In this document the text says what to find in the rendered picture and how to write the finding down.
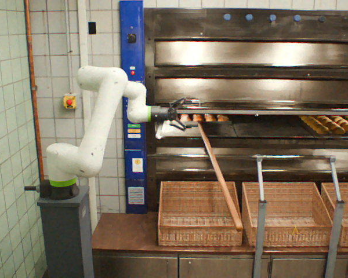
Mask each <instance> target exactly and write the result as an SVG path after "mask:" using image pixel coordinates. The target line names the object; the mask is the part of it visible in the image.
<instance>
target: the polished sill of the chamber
mask: <svg viewBox="0 0 348 278"><path fill-rule="evenodd" d="M207 139H208V141H209V143H210V144H305V145H348V138H310V137H207ZM155 143H191V144H204V139H203V137H188V136H156V138H155Z"/></svg>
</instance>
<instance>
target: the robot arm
mask: <svg viewBox="0 0 348 278"><path fill-rule="evenodd" d="M75 80H76V83H77V85H78V86H79V87H80V88H82V89H84V90H88V91H92V92H98V95H97V100H96V104H95V107H94V110H93V112H92V116H91V118H90V121H89V124H88V126H87V129H86V132H85V135H84V137H83V139H82V141H81V143H80V146H75V145H72V144H69V143H64V142H61V143H56V144H52V145H50V146H48V147H47V149H46V157H47V163H48V174H49V180H43V181H42V182H41V184H38V185H37V186H25V187H24V190H25V191H36V192H37V193H40V197H47V196H49V197H50V198H52V199H54V200H67V199H72V198H74V197H76V196H78V195H79V188H78V187H77V184H76V176H79V177H84V178H90V177H94V176H95V175H97V174H98V173H99V171H100V170H101V168H102V163H103V156H104V150H105V146H106V141H107V137H108V133H109V131H110V126H111V122H112V120H113V117H114V114H115V112H116V110H117V107H118V104H119V102H120V100H121V97H122V96H123V97H125V98H128V109H127V117H128V119H129V121H131V122H132V123H142V122H160V121H161V120H168V121H170V124H169V125H170V126H173V127H175V128H177V129H180V130H183V131H184V132H185V130H186V129H190V128H191V127H198V125H184V124H183V123H182V122H180V121H179V120H178V119H177V109H178V108H180V107H181V106H182V105H184V104H185V103H186V104H199V102H192V100H186V97H185V96H184V97H182V98H179V99H178V100H176V101H174V102H171V103H169V105H170V107H169V108H161V107H160V106H146V105H145V100H146V88H145V87H144V86H143V85H142V84H141V83H136V82H130V81H128V79H127V75H126V73H125V72H124V71H123V70H122V69H120V68H117V67H95V66H91V65H87V66H84V67H82V68H80V69H79V70H78V71H77V73H76V75H75ZM183 100H184V101H183ZM180 101H183V102H182V103H180V104H179V105H178V106H177V107H175V108H173V107H172V106H173V105H174V104H176V103H178V102H180ZM173 120H175V121H176V122H177V123H178V124H179V125H181V126H183V127H184V128H182V127H180V126H178V125H176V124H174V123H173V122H172V121H173Z"/></svg>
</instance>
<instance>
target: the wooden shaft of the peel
mask: <svg viewBox="0 0 348 278"><path fill-rule="evenodd" d="M198 125H199V128H200V131H201V134H202V137H203V139H204V143H205V145H206V149H207V151H208V154H209V157H210V159H211V162H212V166H213V169H214V170H215V172H216V175H217V178H218V180H219V184H220V187H221V189H222V192H223V195H224V198H225V200H226V203H227V207H228V209H229V212H230V215H231V217H232V220H233V222H234V226H235V228H236V230H237V231H238V232H240V231H242V229H243V227H242V224H241V221H240V219H239V217H238V214H237V212H236V209H235V207H234V204H233V201H232V199H231V196H230V194H229V191H228V189H227V187H226V184H225V181H224V178H223V176H222V173H221V171H220V168H219V166H218V163H217V160H216V158H215V155H214V154H213V152H212V149H211V146H210V144H209V141H208V139H207V137H206V134H205V132H204V128H203V126H202V124H201V123H199V124H198Z"/></svg>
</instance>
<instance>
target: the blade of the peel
mask: <svg viewBox="0 0 348 278"><path fill-rule="evenodd" d="M178 116H179V115H178ZM179 121H180V118H179ZM180 122H182V123H183V124H184V125H196V124H197V121H180ZM173 123H174V124H176V125H179V124H178V123H177V122H176V121H174V122H173ZM169 124H170V122H169V121H168V120H166V125H169ZM202 124H203V125H214V124H231V120H230V119H229V121H202Z"/></svg>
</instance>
